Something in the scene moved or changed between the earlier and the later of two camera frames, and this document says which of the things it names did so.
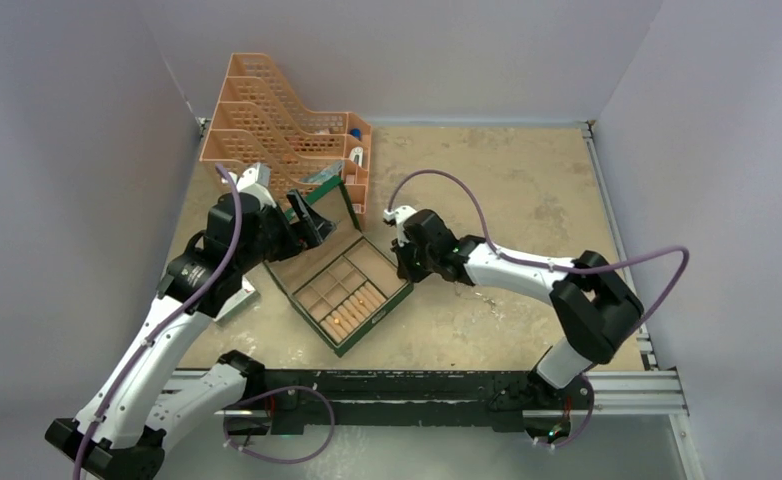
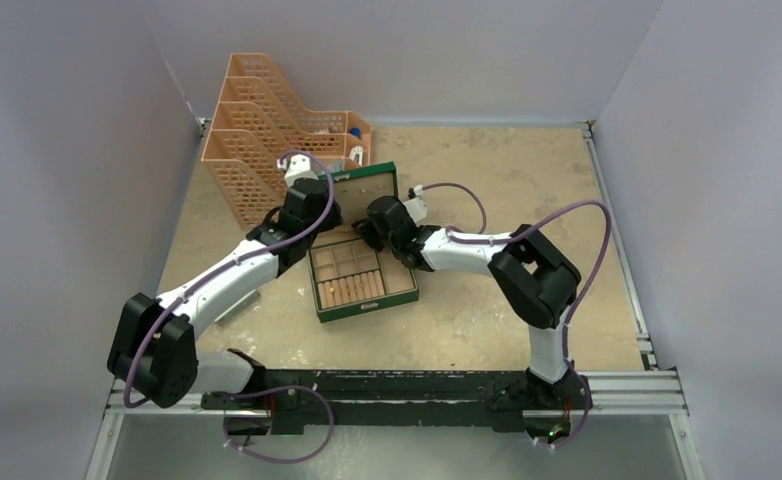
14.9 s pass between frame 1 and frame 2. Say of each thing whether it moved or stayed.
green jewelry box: moved
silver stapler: stayed
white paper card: stayed
